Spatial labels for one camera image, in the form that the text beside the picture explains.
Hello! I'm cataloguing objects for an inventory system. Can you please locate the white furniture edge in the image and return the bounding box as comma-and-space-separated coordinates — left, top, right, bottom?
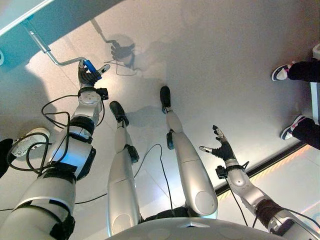
309, 81, 320, 119

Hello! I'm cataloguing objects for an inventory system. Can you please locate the white navy pink sneaker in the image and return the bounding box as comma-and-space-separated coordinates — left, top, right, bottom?
271, 63, 294, 82
279, 114, 308, 141

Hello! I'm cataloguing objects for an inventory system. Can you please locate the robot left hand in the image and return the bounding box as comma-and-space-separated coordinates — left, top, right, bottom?
77, 60, 111, 89

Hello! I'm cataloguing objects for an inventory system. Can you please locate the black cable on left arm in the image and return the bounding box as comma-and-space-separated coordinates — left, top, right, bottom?
5, 94, 106, 176

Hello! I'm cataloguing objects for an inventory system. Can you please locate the robot right leg silver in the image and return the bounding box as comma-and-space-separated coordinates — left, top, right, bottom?
159, 85, 219, 220

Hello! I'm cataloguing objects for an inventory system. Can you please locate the robot torso silver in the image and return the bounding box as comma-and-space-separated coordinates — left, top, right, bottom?
106, 216, 287, 240

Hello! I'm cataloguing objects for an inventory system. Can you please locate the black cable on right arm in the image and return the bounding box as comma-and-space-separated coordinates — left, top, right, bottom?
225, 161, 251, 230

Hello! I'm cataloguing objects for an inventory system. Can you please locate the robot leg silver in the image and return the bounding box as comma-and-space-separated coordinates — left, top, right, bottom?
106, 100, 144, 237
159, 85, 219, 220

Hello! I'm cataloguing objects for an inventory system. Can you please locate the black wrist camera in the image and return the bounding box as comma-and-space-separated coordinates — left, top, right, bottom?
215, 165, 228, 179
95, 87, 109, 101

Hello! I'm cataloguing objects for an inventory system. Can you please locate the hospital bed frame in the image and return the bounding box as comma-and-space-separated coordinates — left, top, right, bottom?
0, 0, 127, 69

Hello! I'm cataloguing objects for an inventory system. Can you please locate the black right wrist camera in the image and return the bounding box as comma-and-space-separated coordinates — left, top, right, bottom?
215, 165, 228, 179

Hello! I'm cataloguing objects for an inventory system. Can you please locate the robot left leg silver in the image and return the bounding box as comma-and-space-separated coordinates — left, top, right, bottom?
106, 100, 144, 237

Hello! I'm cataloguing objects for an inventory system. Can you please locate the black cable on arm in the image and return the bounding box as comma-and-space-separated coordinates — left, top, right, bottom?
225, 161, 251, 230
5, 94, 106, 176

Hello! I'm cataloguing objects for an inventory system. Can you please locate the black blue leg tracker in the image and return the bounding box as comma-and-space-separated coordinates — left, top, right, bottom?
124, 144, 140, 164
166, 130, 175, 150

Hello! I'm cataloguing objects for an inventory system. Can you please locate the black cable on floor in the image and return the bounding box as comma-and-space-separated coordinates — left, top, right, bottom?
74, 143, 175, 214

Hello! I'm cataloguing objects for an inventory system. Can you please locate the metal bed crank blue grip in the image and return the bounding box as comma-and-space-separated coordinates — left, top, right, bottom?
23, 20, 104, 81

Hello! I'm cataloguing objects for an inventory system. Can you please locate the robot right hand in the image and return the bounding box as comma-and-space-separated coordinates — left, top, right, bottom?
198, 125, 237, 163

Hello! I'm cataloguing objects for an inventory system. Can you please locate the black floor threshold strip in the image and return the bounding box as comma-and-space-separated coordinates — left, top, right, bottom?
214, 141, 311, 197

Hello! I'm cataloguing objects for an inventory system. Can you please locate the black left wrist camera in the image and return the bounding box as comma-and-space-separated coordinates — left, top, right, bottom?
95, 87, 109, 101

